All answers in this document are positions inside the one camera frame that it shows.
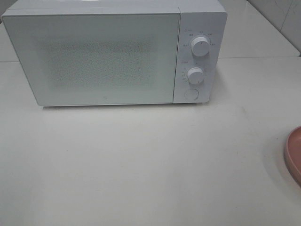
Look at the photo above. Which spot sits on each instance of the round door release button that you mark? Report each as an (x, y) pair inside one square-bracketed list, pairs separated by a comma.
[(191, 95)]

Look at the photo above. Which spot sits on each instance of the pink round plate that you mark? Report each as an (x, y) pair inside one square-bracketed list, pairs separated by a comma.
[(292, 154)]

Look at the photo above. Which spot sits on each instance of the white microwave door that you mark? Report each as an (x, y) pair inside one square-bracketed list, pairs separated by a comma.
[(97, 59)]

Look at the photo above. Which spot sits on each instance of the lower white timer knob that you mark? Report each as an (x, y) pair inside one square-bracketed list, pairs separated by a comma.
[(195, 75)]

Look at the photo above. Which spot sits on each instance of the upper white power knob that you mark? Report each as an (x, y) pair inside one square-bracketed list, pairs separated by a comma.
[(200, 46)]

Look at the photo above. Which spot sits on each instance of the white microwave oven body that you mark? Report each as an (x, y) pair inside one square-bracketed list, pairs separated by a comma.
[(191, 25)]

